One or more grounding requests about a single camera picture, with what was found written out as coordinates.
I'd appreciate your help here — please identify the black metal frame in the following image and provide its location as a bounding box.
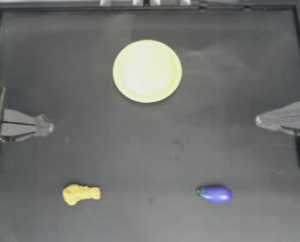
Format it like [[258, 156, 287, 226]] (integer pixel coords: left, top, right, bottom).
[[0, 0, 300, 80]]

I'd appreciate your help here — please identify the brown toy chicken wing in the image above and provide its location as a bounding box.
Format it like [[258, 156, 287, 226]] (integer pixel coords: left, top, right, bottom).
[[61, 183, 104, 207]]

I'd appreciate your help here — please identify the purple toy eggplant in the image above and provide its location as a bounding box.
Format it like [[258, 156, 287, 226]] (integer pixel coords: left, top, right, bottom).
[[196, 184, 235, 205]]

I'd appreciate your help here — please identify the yellow round plate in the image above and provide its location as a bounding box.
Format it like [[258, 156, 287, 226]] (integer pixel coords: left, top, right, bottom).
[[112, 39, 184, 104]]

